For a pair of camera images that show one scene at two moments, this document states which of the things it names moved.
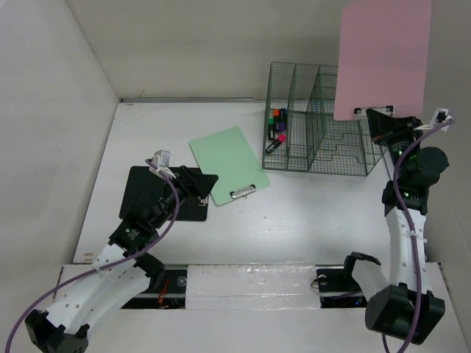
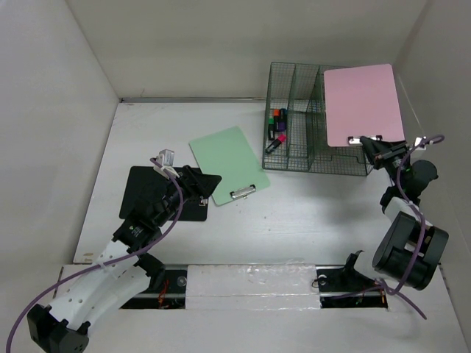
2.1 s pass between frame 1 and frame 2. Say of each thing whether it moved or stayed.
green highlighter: stayed
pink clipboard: moved
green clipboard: stayed
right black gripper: moved
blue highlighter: stayed
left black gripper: stayed
